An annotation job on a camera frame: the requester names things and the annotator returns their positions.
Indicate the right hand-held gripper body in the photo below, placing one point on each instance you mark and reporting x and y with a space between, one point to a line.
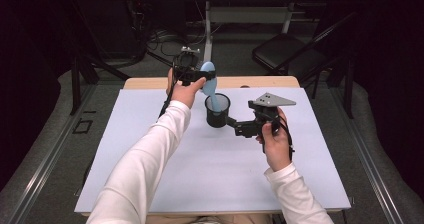
275 100

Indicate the person's right hand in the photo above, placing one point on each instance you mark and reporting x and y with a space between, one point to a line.
278 147

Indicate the black folding chair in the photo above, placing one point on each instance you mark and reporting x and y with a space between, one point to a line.
283 50

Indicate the white table mat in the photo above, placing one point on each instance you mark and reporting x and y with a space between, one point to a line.
213 170

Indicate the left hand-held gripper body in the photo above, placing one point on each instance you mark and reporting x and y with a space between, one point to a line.
186 65

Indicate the black floor socket frame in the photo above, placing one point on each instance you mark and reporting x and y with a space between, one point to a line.
75 129

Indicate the person's lap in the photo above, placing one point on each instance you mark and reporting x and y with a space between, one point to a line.
240 219

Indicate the metal floor rail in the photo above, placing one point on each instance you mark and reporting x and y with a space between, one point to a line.
50 157
366 157

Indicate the person's left hand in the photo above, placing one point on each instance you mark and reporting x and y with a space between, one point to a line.
183 94

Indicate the black metal stand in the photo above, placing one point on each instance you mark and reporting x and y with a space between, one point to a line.
348 90
76 84

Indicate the black mesh pen cup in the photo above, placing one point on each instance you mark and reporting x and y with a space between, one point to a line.
216 120

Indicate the light blue hairbrush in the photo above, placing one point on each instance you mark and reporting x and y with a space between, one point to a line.
209 87

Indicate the white-legged desk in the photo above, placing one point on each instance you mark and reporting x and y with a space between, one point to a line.
248 14

